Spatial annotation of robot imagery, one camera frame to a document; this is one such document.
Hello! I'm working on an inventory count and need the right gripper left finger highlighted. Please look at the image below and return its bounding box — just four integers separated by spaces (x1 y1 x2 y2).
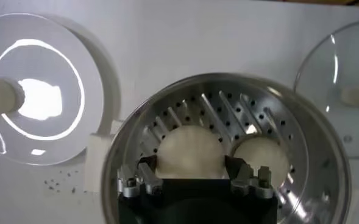
116 155 165 198

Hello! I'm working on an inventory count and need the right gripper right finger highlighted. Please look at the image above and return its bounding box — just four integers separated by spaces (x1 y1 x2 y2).
224 155 274 200

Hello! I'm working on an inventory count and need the white steamed baozi bun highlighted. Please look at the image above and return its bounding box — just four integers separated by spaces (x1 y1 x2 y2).
154 125 226 180
0 77 26 116
232 136 291 188

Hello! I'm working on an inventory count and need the round glass pot lid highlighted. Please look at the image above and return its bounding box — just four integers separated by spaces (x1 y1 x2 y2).
293 19 359 159

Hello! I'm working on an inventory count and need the perforated steel steamer basket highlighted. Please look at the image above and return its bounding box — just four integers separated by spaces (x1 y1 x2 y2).
101 72 352 224

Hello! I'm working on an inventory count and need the dark crumb scatter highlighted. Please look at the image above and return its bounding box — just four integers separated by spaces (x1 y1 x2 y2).
43 170 87 195

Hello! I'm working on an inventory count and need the white round plate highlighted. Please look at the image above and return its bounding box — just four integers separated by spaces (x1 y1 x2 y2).
0 12 121 167

